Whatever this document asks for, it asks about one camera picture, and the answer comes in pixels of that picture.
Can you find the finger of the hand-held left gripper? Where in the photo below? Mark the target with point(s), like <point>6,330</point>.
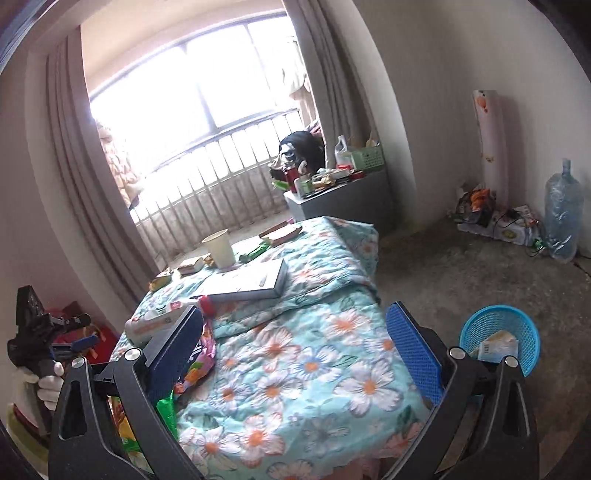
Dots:
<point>83,344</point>
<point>69,321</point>

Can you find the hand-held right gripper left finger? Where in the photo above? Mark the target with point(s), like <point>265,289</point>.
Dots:
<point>178,350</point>

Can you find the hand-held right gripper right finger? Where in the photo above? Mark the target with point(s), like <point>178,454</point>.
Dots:
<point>415,350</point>

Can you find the cream carton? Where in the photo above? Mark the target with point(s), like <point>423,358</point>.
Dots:
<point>496,346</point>

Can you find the blue plastic basket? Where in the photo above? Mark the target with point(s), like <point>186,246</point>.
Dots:
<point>521,332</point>

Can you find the person's left hand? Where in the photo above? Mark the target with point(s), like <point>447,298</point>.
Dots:
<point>48,385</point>

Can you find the red bag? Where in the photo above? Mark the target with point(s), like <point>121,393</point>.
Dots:
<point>104,334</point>

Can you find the colourful snack bag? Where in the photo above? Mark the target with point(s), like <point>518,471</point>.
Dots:
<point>201,355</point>

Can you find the white orange-label tube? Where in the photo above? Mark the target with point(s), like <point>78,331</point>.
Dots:
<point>147,323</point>

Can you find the green packet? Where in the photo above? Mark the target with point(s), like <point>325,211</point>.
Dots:
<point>167,415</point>

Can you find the small snack packet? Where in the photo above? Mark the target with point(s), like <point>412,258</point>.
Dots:
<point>161,278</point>
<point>189,265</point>

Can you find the grey flat box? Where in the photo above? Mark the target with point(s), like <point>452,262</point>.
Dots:
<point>244,281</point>

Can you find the paper cup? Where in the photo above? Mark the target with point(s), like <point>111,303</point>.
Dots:
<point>219,249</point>

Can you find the floral blanket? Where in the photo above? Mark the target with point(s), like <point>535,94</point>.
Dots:
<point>300,350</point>

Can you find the green wrapper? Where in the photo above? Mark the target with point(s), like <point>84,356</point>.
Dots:
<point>254,250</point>

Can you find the brown biscuit pack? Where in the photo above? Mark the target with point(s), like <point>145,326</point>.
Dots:
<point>279,233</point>

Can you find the grey curtain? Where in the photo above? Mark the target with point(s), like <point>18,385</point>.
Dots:
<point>341,83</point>
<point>78,161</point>

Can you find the grey cabinet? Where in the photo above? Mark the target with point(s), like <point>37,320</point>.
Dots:
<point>351,198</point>

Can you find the orange bag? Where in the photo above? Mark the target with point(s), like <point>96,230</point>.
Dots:
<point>480,198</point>

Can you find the window railing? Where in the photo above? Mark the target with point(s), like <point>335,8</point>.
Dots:
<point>217,189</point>

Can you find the hanging fluffy garment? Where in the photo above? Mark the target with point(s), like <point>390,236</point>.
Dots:
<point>117,161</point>

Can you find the green plastic basket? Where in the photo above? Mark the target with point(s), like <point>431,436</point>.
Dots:
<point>367,159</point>

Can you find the large clear water jug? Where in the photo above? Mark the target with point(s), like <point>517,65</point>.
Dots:
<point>564,217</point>

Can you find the white plastic jug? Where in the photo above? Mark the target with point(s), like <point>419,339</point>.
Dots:
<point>341,150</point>

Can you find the rolled printed mat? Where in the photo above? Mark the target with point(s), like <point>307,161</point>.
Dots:
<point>490,147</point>

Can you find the black bag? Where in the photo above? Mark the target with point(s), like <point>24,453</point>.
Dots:
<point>304,147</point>

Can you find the hanging beige garment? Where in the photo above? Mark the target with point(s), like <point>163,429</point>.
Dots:
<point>295,74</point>

